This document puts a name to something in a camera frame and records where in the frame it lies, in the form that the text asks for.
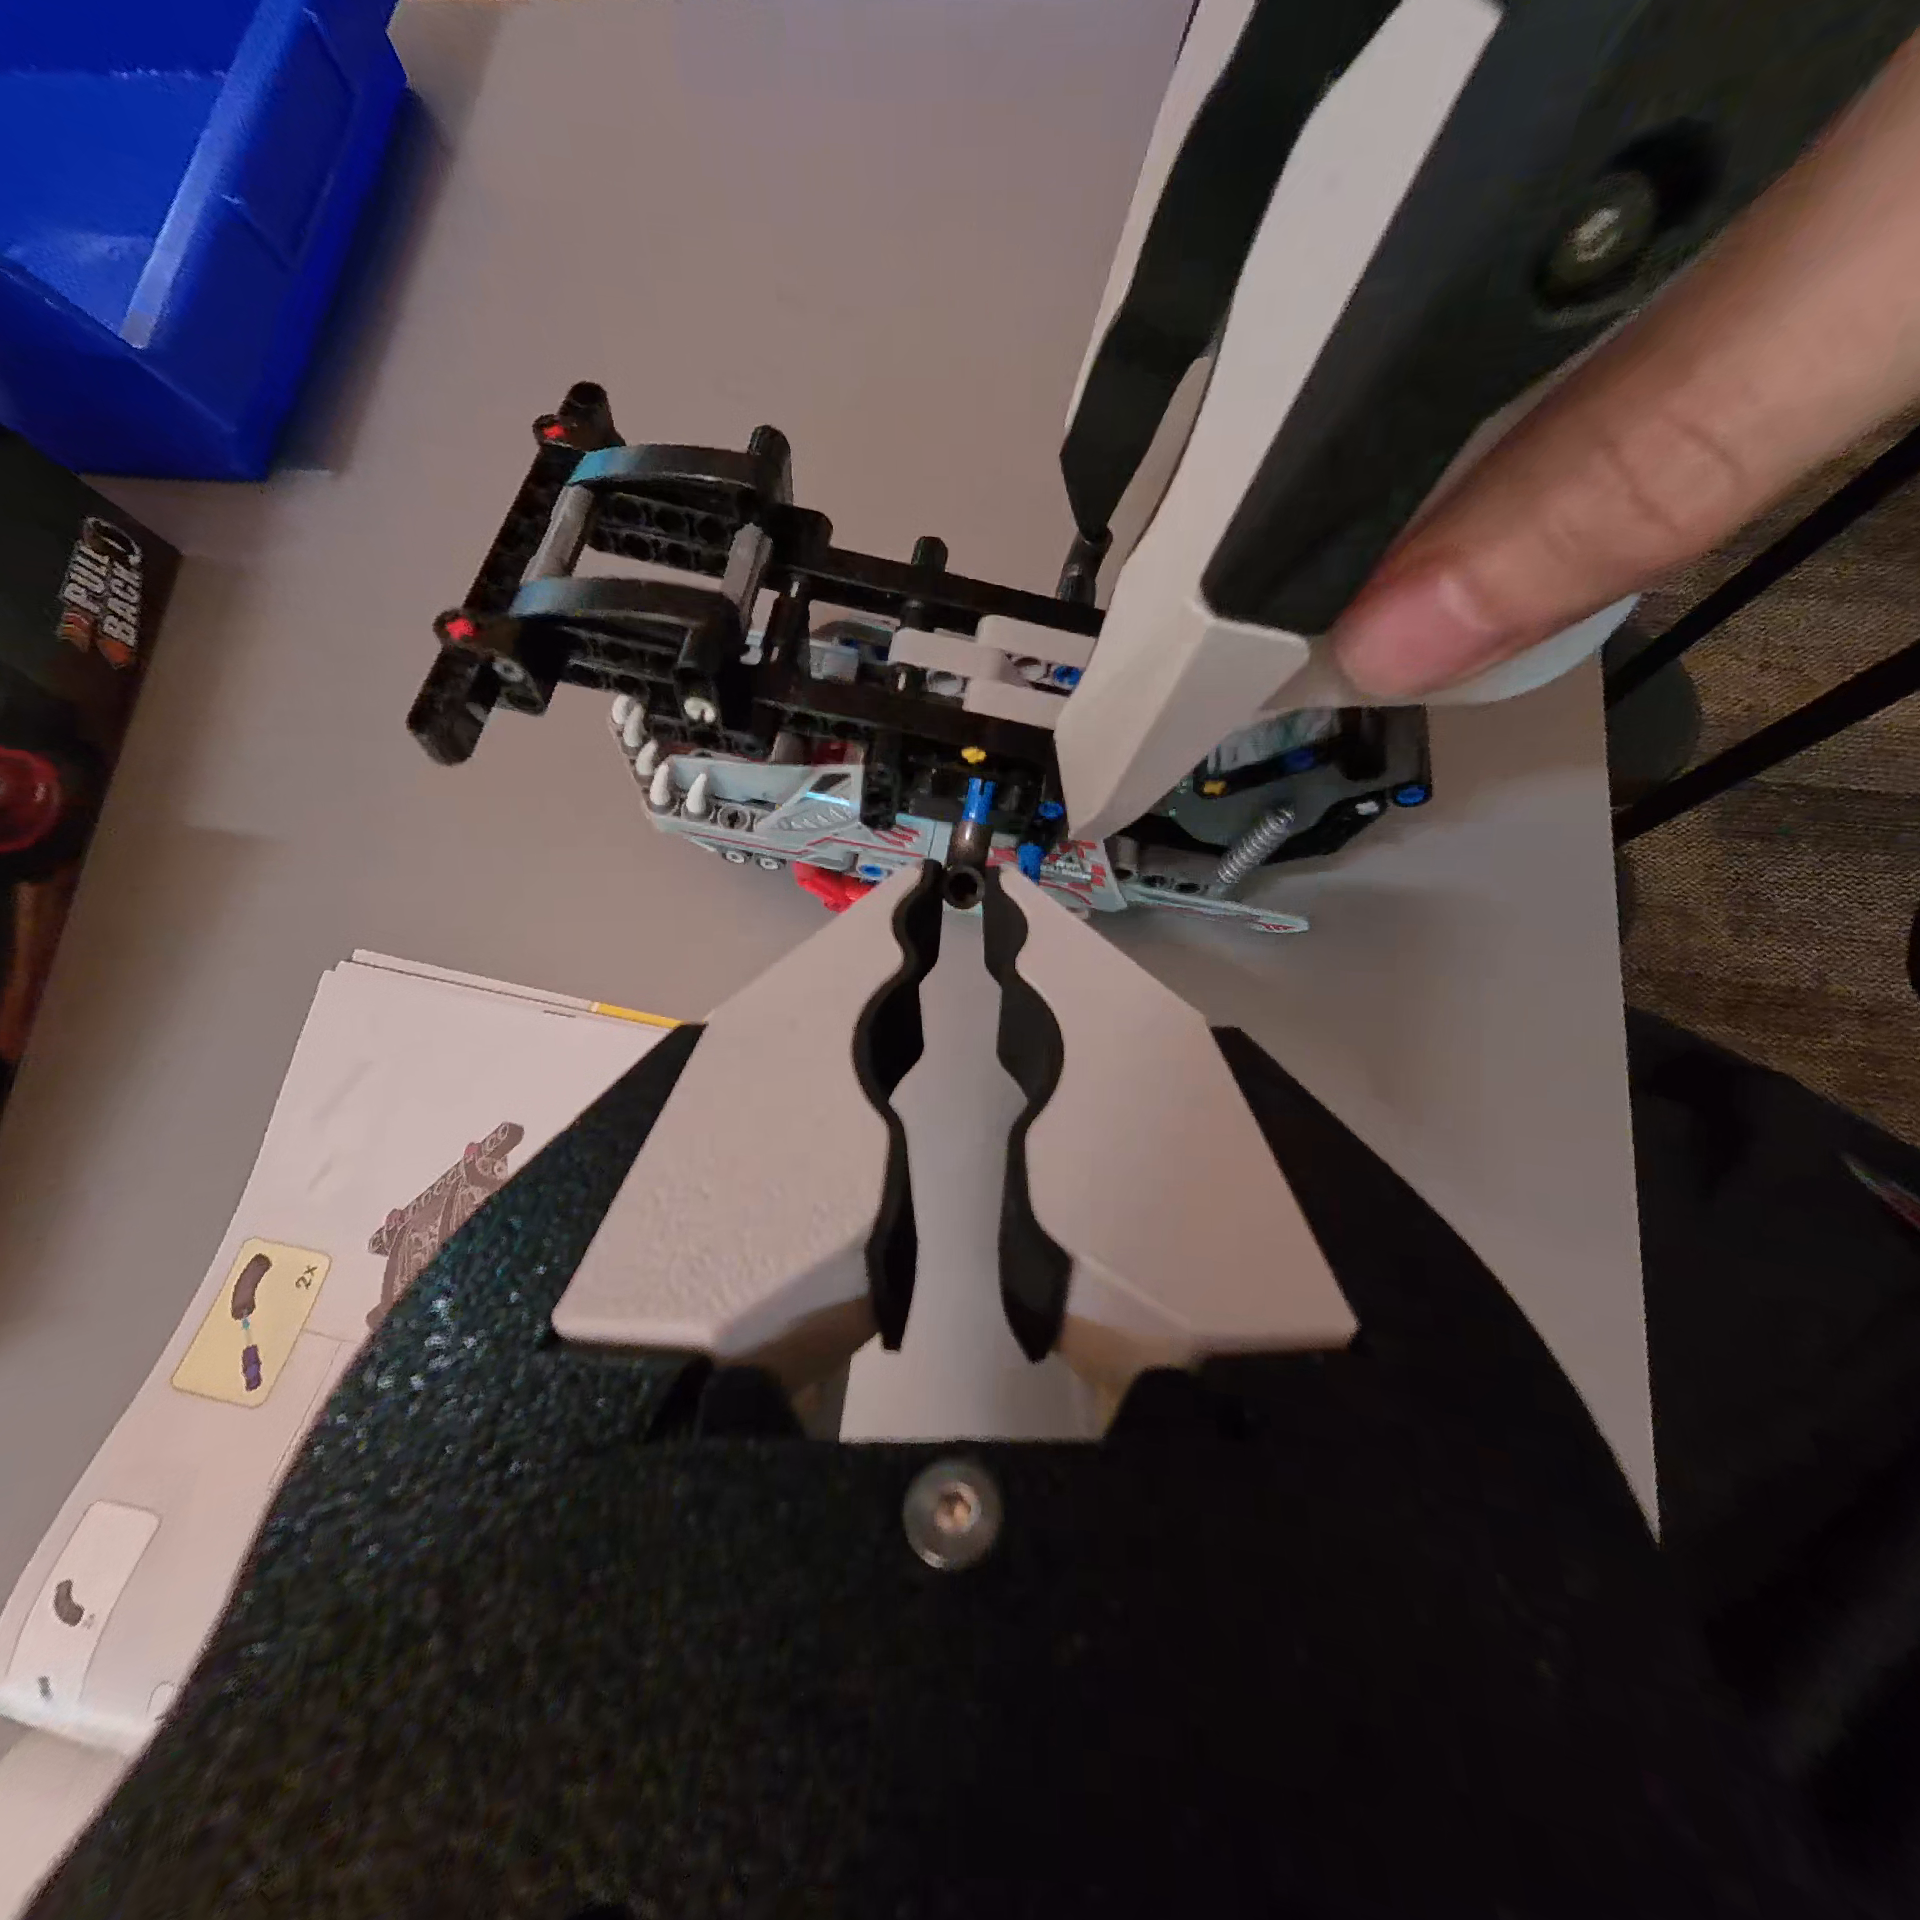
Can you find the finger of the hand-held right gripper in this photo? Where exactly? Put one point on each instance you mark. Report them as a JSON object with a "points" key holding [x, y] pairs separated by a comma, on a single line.
{"points": [[1155, 661], [1200, 196]]}

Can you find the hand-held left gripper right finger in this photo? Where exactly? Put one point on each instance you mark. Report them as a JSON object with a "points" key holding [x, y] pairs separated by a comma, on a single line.
{"points": [[1184, 1184]]}

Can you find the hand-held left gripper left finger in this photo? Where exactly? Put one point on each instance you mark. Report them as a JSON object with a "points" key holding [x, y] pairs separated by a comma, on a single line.
{"points": [[720, 1184]]}

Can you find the black connector with blue pin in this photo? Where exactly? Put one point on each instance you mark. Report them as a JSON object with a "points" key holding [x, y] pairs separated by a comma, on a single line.
{"points": [[963, 883]]}

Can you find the building instruction booklet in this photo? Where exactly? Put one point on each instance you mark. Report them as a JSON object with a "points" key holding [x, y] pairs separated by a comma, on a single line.
{"points": [[226, 1202]]}

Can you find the brick-built toy vehicle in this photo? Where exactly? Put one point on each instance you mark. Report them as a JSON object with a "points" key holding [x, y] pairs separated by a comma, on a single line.
{"points": [[676, 525]]}

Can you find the person's right hand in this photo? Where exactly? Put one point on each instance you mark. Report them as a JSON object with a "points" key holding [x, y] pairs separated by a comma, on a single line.
{"points": [[1621, 495]]}

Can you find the black chair base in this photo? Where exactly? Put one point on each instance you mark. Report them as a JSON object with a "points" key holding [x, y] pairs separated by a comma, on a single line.
{"points": [[1770, 722]]}

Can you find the person's dark pants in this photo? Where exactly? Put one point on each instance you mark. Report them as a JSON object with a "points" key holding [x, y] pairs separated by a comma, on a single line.
{"points": [[1787, 1350]]}

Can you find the dark printed toy box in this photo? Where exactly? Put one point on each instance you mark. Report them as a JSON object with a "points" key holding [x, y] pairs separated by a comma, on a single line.
{"points": [[60, 780]]}

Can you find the blue plastic bin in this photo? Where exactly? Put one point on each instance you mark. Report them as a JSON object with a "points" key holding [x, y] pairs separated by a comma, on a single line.
{"points": [[166, 224]]}

